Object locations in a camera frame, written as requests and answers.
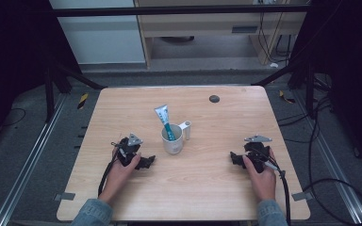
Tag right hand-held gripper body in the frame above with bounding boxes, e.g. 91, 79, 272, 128
243, 134, 273, 174

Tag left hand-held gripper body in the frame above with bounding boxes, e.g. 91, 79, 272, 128
110, 133, 144, 170

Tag white cup with handle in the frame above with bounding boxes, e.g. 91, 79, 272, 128
160, 120, 192, 155

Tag teal toothpaste tube white cap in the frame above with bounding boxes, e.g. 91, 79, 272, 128
154, 104, 177, 142

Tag person's left hand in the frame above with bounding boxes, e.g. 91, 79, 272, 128
98, 147, 142, 205

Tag person's right hand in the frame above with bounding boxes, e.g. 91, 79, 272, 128
242, 147, 278, 202

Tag yellow black tape strip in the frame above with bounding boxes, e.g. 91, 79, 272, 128
278, 89, 297, 105
76, 91, 90, 110

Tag black metal stand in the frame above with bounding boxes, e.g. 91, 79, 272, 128
42, 57, 107, 124
250, 57, 317, 120

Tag white cabinet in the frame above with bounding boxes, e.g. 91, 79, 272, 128
48, 0, 146, 66

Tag black curtain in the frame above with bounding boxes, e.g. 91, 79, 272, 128
288, 0, 362, 175
0, 0, 83, 154

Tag light wooden desk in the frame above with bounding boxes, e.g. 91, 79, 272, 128
134, 0, 311, 69

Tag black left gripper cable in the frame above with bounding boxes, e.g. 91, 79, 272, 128
97, 141, 124, 198

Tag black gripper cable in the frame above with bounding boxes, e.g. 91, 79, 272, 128
257, 150, 292, 226
97, 141, 124, 198

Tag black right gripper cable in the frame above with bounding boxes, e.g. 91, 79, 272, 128
257, 150, 292, 226

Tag grey metal table bracket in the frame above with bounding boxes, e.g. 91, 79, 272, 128
290, 190, 315, 202
53, 191, 76, 202

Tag aluminium floor rail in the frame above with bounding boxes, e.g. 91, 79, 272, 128
291, 89, 362, 226
0, 93, 70, 226

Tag hanging black desk cables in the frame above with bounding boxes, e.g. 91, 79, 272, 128
256, 11, 297, 65

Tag thin black floor cable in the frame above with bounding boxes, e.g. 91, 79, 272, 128
0, 106, 27, 129

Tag black horizontal frame bar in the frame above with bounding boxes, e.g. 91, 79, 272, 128
50, 4, 311, 18

